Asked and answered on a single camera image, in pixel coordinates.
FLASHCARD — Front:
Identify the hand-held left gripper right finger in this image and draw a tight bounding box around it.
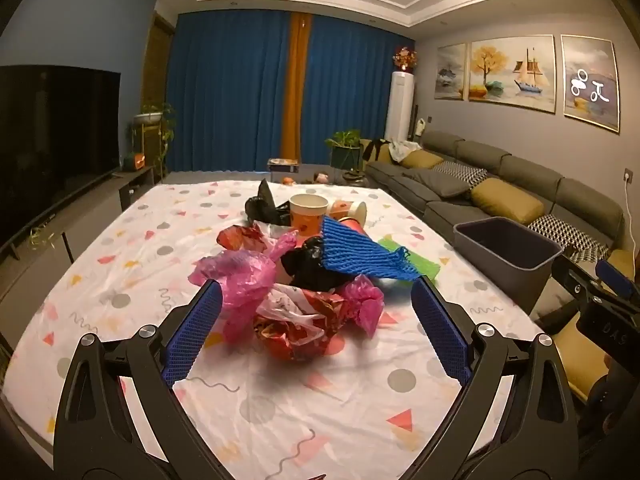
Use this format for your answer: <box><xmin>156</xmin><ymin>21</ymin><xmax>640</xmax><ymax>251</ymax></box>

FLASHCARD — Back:
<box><xmin>400</xmin><ymin>276</ymin><xmax>582</xmax><ymax>480</ymax></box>

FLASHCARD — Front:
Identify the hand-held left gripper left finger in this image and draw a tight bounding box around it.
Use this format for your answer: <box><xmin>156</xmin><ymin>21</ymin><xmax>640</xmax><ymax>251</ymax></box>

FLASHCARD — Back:
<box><xmin>52</xmin><ymin>279</ymin><xmax>224</xmax><ymax>480</ymax></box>

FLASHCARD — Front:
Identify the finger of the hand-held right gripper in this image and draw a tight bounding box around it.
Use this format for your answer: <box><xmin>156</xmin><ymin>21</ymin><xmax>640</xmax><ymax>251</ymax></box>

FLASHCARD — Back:
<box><xmin>594</xmin><ymin>259</ymin><xmax>640</xmax><ymax>306</ymax></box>
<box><xmin>550</xmin><ymin>254</ymin><xmax>603</xmax><ymax>306</ymax></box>

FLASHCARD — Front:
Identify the green foam net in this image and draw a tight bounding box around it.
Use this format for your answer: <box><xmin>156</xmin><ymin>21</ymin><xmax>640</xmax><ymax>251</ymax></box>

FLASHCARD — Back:
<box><xmin>377</xmin><ymin>240</ymin><xmax>443</xmax><ymax>282</ymax></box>

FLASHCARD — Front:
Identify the grey plastic bin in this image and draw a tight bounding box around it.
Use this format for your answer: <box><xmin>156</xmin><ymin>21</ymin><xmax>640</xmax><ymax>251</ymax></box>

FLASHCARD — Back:
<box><xmin>453</xmin><ymin>217</ymin><xmax>565</xmax><ymax>311</ymax></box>

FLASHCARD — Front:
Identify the pink plastic bag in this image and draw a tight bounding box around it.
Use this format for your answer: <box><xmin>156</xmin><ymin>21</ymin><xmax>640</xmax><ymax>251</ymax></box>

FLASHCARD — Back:
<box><xmin>342</xmin><ymin>276</ymin><xmax>387</xmax><ymax>338</ymax></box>
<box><xmin>189</xmin><ymin>232</ymin><xmax>301</xmax><ymax>343</ymax></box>

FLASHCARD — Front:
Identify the red and white plastic bag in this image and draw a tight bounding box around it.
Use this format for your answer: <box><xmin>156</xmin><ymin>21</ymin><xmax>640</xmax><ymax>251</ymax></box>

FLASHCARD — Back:
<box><xmin>252</xmin><ymin>282</ymin><xmax>351</xmax><ymax>361</ymax></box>

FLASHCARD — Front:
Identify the red printed plastic bag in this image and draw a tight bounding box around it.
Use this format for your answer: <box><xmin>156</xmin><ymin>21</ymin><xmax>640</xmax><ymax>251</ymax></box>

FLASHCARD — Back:
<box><xmin>216</xmin><ymin>224</ymin><xmax>273</xmax><ymax>257</ymax></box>

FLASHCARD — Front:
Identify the blue foam net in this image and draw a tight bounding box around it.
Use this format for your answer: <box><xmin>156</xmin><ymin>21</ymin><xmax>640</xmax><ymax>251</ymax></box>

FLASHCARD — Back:
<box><xmin>320</xmin><ymin>216</ymin><xmax>422</xmax><ymax>283</ymax></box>

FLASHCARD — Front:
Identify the black plastic bag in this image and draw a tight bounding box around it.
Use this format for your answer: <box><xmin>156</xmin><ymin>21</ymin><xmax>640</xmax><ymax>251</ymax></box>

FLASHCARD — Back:
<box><xmin>244</xmin><ymin>179</ymin><xmax>292</xmax><ymax>227</ymax></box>
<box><xmin>280</xmin><ymin>236</ymin><xmax>346</xmax><ymax>293</ymax></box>

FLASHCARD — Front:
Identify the small orange paper cup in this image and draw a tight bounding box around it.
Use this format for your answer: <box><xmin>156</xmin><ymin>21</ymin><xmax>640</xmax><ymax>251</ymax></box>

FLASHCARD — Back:
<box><xmin>330</xmin><ymin>199</ymin><xmax>369</xmax><ymax>225</ymax></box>

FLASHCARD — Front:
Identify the black and white patterned cushion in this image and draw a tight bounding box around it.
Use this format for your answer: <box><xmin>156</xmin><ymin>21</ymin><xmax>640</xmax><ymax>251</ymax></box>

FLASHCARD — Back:
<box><xmin>530</xmin><ymin>214</ymin><xmax>612</xmax><ymax>262</ymax></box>
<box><xmin>435</xmin><ymin>160</ymin><xmax>488</xmax><ymax>189</ymax></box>

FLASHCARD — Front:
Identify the yellow seat cushion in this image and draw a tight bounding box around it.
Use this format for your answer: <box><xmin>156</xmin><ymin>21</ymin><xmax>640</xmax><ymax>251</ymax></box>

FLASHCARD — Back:
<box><xmin>552</xmin><ymin>249</ymin><xmax>637</xmax><ymax>403</ymax></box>

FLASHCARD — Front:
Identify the white patterned tablecloth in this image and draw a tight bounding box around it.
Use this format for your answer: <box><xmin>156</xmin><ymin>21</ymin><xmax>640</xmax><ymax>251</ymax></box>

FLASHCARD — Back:
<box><xmin>0</xmin><ymin>179</ymin><xmax>546</xmax><ymax>480</ymax></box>

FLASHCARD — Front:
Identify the large yellow cushion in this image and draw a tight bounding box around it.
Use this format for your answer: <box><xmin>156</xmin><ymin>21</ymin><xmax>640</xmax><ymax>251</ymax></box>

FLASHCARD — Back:
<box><xmin>470</xmin><ymin>177</ymin><xmax>546</xmax><ymax>226</ymax></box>

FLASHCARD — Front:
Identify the grey sofa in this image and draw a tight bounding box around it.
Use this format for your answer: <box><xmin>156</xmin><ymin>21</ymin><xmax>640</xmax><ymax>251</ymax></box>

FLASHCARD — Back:
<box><xmin>362</xmin><ymin>130</ymin><xmax>626</xmax><ymax>263</ymax></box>

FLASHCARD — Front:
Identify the grey cushion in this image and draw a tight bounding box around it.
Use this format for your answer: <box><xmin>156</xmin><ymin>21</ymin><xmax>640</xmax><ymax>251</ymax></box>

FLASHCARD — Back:
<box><xmin>402</xmin><ymin>167</ymin><xmax>471</xmax><ymax>199</ymax></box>

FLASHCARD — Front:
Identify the grey television stand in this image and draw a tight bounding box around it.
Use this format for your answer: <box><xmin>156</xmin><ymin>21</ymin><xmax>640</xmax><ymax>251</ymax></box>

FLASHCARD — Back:
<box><xmin>0</xmin><ymin>165</ymin><xmax>156</xmax><ymax>321</ymax></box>

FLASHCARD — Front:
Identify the small yellow cushion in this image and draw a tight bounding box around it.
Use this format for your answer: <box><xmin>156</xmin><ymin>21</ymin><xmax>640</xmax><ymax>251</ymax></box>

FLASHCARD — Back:
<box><xmin>401</xmin><ymin>150</ymin><xmax>446</xmax><ymax>171</ymax></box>

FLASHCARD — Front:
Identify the white cloth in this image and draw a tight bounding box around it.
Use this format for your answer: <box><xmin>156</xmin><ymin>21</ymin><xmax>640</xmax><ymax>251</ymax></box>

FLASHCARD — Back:
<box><xmin>390</xmin><ymin>139</ymin><xmax>423</xmax><ymax>163</ymax></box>

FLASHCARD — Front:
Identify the cardboard box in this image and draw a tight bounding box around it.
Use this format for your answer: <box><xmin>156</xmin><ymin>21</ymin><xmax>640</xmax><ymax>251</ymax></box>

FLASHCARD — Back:
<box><xmin>267</xmin><ymin>157</ymin><xmax>300</xmax><ymax>182</ymax></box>

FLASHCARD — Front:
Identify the gold framed painting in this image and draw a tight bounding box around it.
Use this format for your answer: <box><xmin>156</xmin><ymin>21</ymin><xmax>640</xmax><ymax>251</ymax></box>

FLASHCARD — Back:
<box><xmin>560</xmin><ymin>34</ymin><xmax>621</xmax><ymax>133</ymax></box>

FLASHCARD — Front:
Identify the green potted plant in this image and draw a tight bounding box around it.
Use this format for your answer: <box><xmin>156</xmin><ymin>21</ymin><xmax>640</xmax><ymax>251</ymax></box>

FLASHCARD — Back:
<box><xmin>325</xmin><ymin>130</ymin><xmax>363</xmax><ymax>171</ymax></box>

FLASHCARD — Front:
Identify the trailing plant on stand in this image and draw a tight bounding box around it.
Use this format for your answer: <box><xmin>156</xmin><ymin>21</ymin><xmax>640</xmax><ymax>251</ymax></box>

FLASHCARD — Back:
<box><xmin>131</xmin><ymin>102</ymin><xmax>176</xmax><ymax>181</ymax></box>

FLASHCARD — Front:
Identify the sailboat and tree painting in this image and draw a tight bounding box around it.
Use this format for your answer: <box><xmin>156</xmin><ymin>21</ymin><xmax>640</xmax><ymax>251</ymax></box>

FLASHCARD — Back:
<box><xmin>467</xmin><ymin>35</ymin><xmax>556</xmax><ymax>112</ymax></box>

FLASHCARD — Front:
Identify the white standing air conditioner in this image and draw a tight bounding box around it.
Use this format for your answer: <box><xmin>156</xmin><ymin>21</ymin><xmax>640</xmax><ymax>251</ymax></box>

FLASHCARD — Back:
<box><xmin>385</xmin><ymin>71</ymin><xmax>417</xmax><ymax>142</ymax></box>

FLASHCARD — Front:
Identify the black television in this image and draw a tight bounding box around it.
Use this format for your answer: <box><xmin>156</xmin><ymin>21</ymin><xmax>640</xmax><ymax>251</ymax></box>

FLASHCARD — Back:
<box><xmin>0</xmin><ymin>65</ymin><xmax>122</xmax><ymax>261</ymax></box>

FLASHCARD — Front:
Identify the small landscape painting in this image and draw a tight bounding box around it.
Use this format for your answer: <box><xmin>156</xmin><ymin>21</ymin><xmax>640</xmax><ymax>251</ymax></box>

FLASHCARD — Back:
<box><xmin>434</xmin><ymin>42</ymin><xmax>467</xmax><ymax>101</ymax></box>

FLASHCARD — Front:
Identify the blue curtain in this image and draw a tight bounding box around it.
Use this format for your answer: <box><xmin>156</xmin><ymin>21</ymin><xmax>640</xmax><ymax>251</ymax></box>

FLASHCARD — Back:
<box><xmin>165</xmin><ymin>10</ymin><xmax>293</xmax><ymax>173</ymax></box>
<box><xmin>299</xmin><ymin>15</ymin><xmax>416</xmax><ymax>166</ymax></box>

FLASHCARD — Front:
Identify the orange curtain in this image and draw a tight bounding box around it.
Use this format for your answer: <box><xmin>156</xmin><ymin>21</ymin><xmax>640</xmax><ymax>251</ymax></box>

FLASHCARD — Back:
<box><xmin>280</xmin><ymin>11</ymin><xmax>313</xmax><ymax>161</ymax></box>

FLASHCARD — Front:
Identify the wooden door panel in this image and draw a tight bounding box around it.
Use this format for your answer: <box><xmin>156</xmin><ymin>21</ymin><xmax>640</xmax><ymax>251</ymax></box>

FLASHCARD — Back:
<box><xmin>141</xmin><ymin>10</ymin><xmax>176</xmax><ymax>171</ymax></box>

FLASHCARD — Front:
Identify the red flower decoration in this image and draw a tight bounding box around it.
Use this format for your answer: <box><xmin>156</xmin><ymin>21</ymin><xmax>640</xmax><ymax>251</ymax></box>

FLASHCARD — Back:
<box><xmin>392</xmin><ymin>46</ymin><xmax>418</xmax><ymax>72</ymax></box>

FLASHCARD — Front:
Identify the white cable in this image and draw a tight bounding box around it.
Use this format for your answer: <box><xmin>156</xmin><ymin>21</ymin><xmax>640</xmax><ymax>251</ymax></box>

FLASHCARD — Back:
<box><xmin>619</xmin><ymin>181</ymin><xmax>632</xmax><ymax>248</ymax></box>

